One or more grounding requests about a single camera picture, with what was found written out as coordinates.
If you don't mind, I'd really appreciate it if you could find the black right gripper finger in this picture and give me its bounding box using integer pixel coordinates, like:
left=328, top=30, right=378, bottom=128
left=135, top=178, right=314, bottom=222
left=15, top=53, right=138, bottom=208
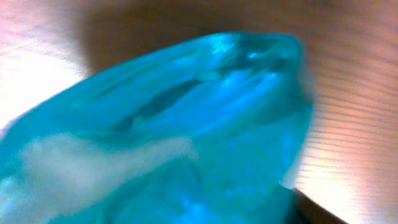
left=290, top=189, right=348, bottom=224

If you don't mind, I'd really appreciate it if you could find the blue mouthwash bottle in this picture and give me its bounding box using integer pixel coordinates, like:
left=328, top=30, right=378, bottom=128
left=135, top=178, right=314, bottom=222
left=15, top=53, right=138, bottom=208
left=1, top=32, right=314, bottom=223

